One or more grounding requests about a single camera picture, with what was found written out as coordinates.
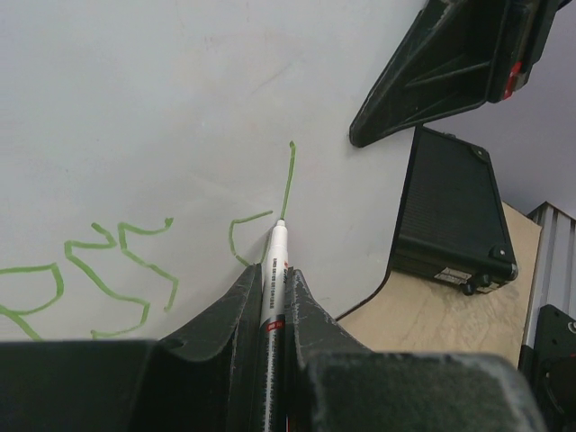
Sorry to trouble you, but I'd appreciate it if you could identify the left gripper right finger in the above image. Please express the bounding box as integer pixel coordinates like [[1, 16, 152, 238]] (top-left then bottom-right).
[[287, 270, 546, 431]]

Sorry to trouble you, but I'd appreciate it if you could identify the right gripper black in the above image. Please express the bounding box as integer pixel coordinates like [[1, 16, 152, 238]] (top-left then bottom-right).
[[349, 0, 567, 148]]

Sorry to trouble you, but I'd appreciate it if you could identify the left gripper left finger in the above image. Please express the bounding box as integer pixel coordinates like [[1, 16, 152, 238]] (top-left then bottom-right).
[[1, 265, 262, 431]]

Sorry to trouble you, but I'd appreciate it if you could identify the white whiteboard black frame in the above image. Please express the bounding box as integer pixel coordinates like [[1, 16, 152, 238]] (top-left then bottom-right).
[[1, 1, 422, 341]]

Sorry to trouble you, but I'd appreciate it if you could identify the black keyboard case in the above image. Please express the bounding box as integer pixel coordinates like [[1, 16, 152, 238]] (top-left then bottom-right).
[[391, 126, 518, 295]]

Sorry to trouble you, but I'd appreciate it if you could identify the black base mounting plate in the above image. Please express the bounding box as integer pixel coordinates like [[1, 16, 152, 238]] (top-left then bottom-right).
[[518, 305, 576, 431]]

